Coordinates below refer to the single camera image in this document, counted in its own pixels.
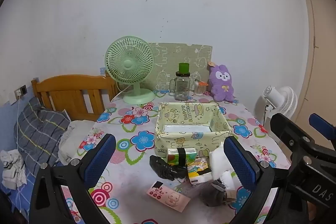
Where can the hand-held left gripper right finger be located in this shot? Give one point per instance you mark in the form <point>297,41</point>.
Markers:
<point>240,161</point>

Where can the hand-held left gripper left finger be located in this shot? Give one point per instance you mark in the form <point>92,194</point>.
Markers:
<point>101,161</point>

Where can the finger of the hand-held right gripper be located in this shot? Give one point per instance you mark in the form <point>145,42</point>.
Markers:
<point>321,125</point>
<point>288,129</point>

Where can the white plastic bag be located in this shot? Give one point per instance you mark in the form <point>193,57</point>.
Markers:
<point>218,161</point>

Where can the yellow snack packet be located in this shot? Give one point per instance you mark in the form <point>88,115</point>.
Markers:
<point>197,174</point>

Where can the black plastic bag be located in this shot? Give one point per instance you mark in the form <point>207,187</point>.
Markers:
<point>164,167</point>

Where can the green tissue pack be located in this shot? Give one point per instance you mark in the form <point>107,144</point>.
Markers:
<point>173,157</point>

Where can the cartoon printed storage box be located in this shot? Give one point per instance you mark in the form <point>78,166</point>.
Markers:
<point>183,113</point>

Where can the pink printed packet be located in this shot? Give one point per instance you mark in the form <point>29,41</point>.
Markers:
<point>168,196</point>

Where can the white standing fan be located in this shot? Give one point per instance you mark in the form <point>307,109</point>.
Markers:
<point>286,103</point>

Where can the white bedding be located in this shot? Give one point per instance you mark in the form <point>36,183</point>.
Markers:
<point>76,132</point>

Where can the floral tablecloth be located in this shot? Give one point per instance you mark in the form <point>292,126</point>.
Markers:
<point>131,187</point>

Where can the grey plaid pillow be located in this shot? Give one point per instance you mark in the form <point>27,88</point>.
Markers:
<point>39,129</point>

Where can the beige door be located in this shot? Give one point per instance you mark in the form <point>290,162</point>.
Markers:
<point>323,56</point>

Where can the purple plush rabbit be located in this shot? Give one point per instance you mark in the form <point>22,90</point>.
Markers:
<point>221,82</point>

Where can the wooden bed headboard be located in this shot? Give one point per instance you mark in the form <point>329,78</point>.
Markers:
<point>68,82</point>

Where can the white crumpled cloth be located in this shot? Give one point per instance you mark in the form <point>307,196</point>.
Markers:
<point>13,169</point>

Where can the blue bedsheet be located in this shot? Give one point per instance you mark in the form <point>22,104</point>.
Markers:
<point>15,200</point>

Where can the glass jar with green lid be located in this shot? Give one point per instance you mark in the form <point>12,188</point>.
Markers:
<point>182,85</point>

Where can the green desk fan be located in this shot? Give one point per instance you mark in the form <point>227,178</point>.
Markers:
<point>128,64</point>

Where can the green printed board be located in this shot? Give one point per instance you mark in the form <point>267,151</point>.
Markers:
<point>173,56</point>

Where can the wall socket panel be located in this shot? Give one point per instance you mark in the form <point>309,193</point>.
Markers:
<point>23,89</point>

